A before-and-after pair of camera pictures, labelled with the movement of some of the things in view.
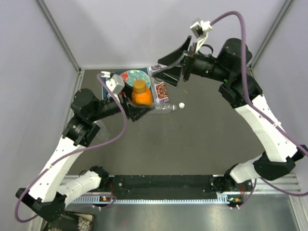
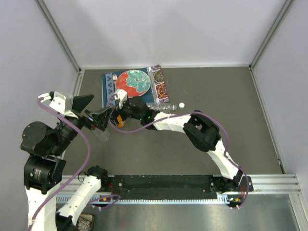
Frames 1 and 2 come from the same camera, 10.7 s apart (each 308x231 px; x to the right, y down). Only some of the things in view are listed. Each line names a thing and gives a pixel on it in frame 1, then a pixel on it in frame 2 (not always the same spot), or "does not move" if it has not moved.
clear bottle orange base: [160, 108] does not move
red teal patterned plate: [130, 76] does not move
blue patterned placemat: [105, 95] does not move
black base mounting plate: [173, 186] does not move
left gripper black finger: [128, 90] → [101, 119]
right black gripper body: [187, 62] → [126, 111]
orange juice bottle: [141, 96] → [120, 123]
